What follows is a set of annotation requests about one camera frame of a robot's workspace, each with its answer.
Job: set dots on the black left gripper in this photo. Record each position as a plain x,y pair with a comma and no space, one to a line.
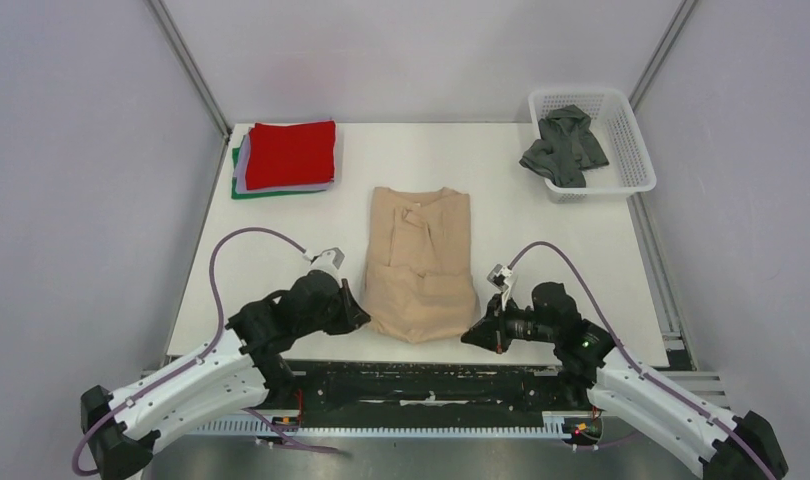
352,315

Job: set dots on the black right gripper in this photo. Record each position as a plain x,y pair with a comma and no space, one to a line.
491,331

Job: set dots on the beige t shirt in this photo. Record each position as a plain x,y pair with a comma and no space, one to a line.
418,285

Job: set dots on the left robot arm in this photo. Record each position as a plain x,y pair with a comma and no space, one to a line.
244,368

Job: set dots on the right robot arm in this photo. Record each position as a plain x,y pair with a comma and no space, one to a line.
711,441

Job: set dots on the folded red t shirt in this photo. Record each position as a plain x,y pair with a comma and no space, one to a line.
291,155

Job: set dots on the folded lavender t shirt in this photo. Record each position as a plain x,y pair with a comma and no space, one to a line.
240,156

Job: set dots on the dark grey t shirt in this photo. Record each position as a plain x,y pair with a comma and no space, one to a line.
566,149

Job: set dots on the white plastic basket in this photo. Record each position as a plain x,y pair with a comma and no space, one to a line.
612,122

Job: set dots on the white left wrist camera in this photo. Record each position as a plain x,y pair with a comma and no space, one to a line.
327,261

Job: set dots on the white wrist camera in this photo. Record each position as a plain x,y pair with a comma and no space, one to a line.
327,261
503,279

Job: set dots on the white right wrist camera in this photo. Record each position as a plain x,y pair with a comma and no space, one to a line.
503,279

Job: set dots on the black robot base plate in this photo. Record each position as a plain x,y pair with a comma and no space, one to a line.
425,395

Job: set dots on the white slotted cable duct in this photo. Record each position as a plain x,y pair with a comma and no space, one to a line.
551,428

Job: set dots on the left aluminium corner post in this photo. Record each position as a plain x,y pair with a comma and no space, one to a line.
175,40

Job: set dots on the aluminium corner post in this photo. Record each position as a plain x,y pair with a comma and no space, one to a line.
667,42
175,40

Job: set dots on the right aluminium corner post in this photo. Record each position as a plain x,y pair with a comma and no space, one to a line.
667,42

